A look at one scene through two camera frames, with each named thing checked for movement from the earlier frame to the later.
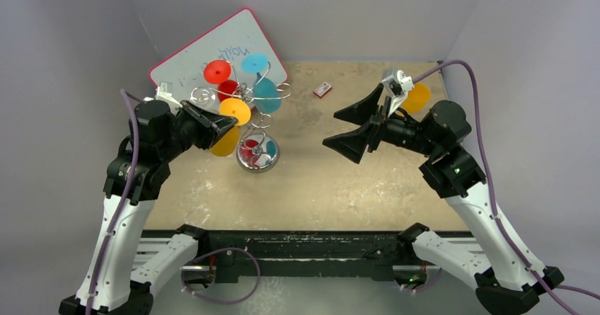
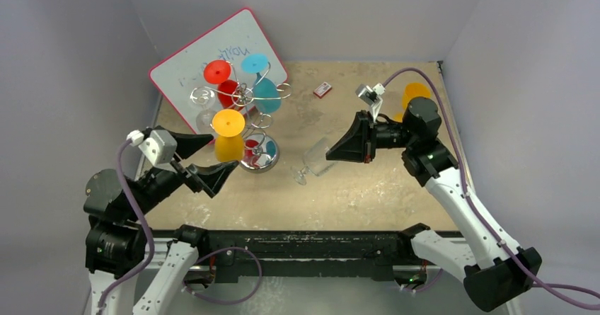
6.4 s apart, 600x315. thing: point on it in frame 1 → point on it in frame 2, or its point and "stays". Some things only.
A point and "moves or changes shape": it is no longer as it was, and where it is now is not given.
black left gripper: x=213 y=128 → x=211 y=177
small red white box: x=324 y=88 stays
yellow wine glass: x=236 y=108 moves or changes shape
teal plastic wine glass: x=265 y=94 stays
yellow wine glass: x=417 y=98 stays
